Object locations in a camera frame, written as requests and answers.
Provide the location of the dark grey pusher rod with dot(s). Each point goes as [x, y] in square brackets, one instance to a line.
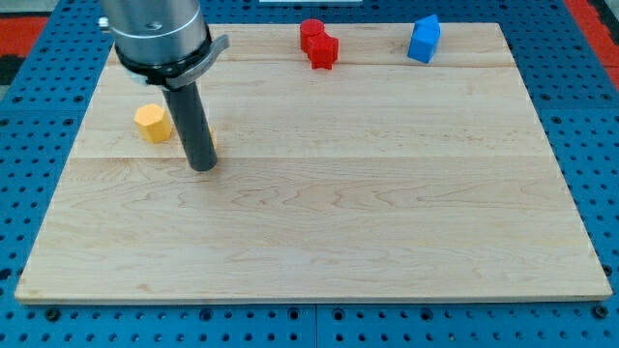
[187, 113]

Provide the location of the red cylinder block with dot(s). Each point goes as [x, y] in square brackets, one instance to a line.
[309, 28]

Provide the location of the yellow hexagon block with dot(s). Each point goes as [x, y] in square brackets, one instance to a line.
[153, 123]

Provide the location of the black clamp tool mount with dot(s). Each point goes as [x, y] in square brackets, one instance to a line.
[179, 73]

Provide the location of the yellow heart block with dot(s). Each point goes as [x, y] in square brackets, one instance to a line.
[213, 135]

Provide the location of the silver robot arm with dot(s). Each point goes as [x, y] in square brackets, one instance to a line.
[168, 44]

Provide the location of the red star block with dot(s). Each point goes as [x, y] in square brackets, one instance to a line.
[323, 51]

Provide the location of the blue pentagon block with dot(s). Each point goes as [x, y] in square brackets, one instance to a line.
[424, 39]

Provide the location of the light wooden board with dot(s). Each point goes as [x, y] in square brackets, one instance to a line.
[380, 181]

